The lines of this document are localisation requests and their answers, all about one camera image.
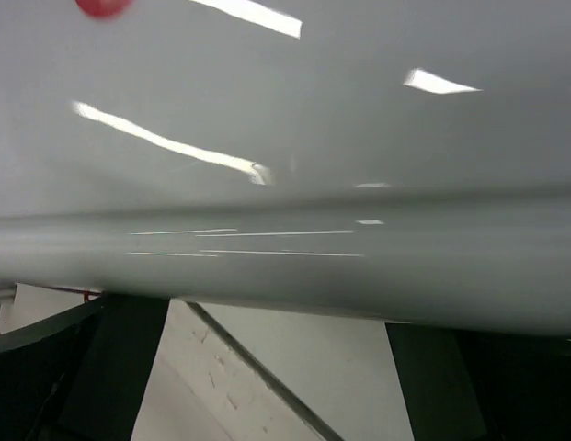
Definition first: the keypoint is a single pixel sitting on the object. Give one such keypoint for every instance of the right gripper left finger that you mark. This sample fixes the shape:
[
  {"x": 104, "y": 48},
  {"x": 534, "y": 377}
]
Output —
[{"x": 80, "y": 374}]

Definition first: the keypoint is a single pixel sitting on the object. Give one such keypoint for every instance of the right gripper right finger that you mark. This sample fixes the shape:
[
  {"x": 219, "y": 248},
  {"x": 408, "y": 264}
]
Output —
[{"x": 460, "y": 385}]

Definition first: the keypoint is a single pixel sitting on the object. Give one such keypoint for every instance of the small black kids suitcase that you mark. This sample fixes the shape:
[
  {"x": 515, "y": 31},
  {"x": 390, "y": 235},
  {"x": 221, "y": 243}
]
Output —
[{"x": 407, "y": 161}]

